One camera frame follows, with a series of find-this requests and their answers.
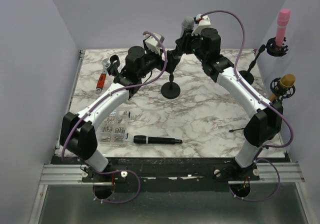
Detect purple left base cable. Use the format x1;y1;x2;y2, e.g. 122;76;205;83
82;167;142;205

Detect gold microphone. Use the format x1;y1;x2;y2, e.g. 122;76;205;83
268;73;296;103

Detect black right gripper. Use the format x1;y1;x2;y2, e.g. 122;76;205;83
175;28;207;63

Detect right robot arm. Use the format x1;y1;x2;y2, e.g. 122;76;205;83
166;27;284;180

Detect black tripod microphone stand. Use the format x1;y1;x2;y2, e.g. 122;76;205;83
229;76;297;134

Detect black metal base rail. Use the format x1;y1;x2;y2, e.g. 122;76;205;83
49;155;261;195

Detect clear plastic screw box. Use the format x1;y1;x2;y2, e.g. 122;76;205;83
98;109;131;146

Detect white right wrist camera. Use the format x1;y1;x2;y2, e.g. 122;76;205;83
191;14;211;36

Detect black handheld microphone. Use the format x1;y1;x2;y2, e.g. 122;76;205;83
133;135;183;145

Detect pink microphone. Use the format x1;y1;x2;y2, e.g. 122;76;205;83
275;8;291;50

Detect black shock-mount desk stand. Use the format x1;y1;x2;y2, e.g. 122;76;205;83
238;36;290;85

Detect red adjustable wrench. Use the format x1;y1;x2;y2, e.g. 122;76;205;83
95;58;110;94

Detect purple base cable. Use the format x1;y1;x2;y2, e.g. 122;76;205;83
82;167;142;205
228;157;281;202

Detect black clamp microphone stand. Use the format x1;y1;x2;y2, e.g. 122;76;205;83
107;54;120;83

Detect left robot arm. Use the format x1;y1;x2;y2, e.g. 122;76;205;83
59;46;169;182

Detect aluminium extrusion rail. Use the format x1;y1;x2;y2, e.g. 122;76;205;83
40;161;305;185

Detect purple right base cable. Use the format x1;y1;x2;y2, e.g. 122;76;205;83
228;157;281;202

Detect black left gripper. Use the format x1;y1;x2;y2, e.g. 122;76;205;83
137;40;180;80

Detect silver grey microphone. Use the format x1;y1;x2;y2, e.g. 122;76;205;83
179;16;195;38

